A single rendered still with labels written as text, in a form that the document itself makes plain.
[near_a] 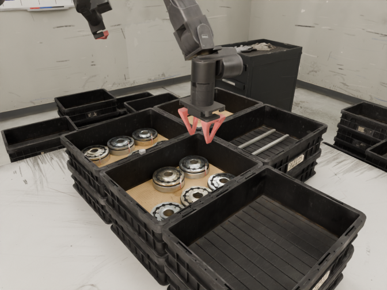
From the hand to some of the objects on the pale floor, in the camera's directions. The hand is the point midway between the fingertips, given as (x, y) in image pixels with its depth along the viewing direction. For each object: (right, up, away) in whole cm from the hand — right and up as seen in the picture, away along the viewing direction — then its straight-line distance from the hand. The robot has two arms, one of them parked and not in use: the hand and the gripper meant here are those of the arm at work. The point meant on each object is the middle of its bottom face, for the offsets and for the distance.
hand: (200, 135), depth 78 cm
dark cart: (+52, +2, +218) cm, 224 cm away
